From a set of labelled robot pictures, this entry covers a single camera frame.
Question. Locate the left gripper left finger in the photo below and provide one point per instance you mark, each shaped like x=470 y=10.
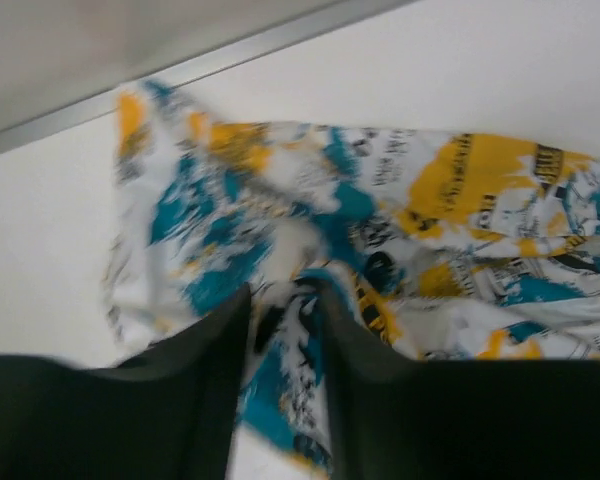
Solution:
x=166 y=413

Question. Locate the white yellow teal printed shorts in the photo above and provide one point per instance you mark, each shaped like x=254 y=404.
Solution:
x=444 y=245

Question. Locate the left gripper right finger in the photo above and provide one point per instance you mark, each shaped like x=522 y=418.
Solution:
x=391 y=417

